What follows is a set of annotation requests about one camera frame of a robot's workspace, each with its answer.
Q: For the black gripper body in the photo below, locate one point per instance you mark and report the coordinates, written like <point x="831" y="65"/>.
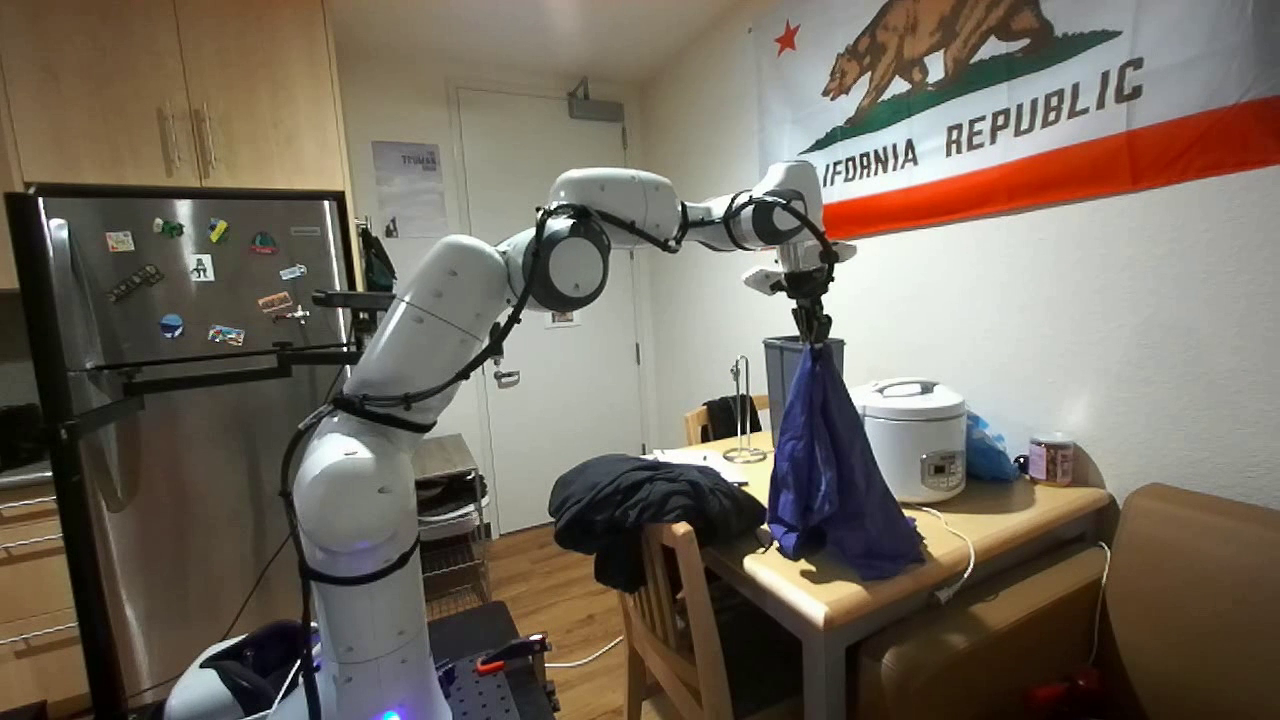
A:
<point x="811" y="288"/>

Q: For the blue t-shirt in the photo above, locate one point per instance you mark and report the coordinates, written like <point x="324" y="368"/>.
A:
<point x="834" y="483"/>

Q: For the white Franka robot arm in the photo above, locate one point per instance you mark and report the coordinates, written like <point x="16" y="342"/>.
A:
<point x="353" y="505"/>

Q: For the wooden chair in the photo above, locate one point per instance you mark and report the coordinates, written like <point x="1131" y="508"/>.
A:
<point x="666" y="624"/>
<point x="694" y="422"/>

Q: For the white rice cooker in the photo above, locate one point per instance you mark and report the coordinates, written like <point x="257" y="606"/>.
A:
<point x="920" y="442"/>

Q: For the blue plastic bag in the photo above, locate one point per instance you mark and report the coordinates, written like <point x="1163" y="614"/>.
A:
<point x="990" y="453"/>

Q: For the light wooden table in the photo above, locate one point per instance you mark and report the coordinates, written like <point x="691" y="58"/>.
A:
<point x="960" y="534"/>

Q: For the white door with closer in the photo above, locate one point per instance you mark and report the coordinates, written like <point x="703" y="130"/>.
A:
<point x="574" y="425"/>

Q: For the black jacket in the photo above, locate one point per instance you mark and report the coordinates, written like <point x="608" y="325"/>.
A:
<point x="627" y="505"/>

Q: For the California Republic flag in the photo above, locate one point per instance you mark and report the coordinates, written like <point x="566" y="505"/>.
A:
<point x="1040" y="174"/>

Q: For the grey door closer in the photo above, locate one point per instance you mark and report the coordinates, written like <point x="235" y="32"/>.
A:
<point x="593" y="101"/>

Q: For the metal shelf cart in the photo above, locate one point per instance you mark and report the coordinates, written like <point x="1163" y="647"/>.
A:
<point x="447" y="494"/>

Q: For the black hanging bag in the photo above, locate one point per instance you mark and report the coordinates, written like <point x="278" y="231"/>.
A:
<point x="379" y="261"/>

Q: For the orange black clamp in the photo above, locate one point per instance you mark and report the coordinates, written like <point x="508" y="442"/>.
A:
<point x="515" y="656"/>

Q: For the red object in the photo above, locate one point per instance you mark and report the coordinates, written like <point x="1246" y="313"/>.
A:
<point x="1067" y="696"/>

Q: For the brown armchair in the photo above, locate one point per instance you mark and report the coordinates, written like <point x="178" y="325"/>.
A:
<point x="1186" y="601"/>

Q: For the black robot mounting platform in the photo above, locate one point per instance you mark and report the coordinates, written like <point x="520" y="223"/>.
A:
<point x="501" y="686"/>

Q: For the light blue white magnet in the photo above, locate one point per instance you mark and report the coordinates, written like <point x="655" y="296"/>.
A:
<point x="293" y="274"/>

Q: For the orange magnet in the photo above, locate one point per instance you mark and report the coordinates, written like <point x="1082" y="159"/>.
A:
<point x="278" y="304"/>

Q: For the dark red magnet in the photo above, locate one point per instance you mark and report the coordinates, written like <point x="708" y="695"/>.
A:
<point x="261" y="245"/>

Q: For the colourful oval magnet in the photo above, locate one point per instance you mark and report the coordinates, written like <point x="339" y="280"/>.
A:
<point x="226" y="339"/>

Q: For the yellow magnet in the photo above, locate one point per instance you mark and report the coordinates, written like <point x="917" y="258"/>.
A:
<point x="218" y="231"/>

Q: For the white square magnet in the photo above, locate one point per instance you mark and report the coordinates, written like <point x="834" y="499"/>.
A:
<point x="203" y="267"/>

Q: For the round blue magnet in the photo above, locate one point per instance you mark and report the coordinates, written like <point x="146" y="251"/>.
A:
<point x="173" y="325"/>

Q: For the green magnet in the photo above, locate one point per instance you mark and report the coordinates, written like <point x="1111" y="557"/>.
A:
<point x="165" y="227"/>

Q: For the long dark magnet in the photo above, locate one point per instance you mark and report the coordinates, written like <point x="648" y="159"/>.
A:
<point x="136" y="287"/>

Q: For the stainless steel refrigerator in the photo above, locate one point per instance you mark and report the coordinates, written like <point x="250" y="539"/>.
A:
<point x="160" y="534"/>

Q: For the white red rectangular magnet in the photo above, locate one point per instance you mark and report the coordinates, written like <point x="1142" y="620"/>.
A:
<point x="120" y="243"/>

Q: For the white rounded bag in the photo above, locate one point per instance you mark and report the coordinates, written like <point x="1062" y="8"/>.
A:
<point x="215" y="682"/>

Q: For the wooden drawer unit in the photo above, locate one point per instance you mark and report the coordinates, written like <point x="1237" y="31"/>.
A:
<point x="35" y="601"/>

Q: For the white paper wall notice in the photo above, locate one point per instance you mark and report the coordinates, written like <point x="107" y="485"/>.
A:
<point x="405" y="185"/>

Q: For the black bar-shaped stereo camera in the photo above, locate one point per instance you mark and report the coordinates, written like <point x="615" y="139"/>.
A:
<point x="353" y="301"/>

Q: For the wooden wall cabinet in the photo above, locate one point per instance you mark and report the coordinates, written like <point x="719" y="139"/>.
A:
<point x="93" y="93"/>

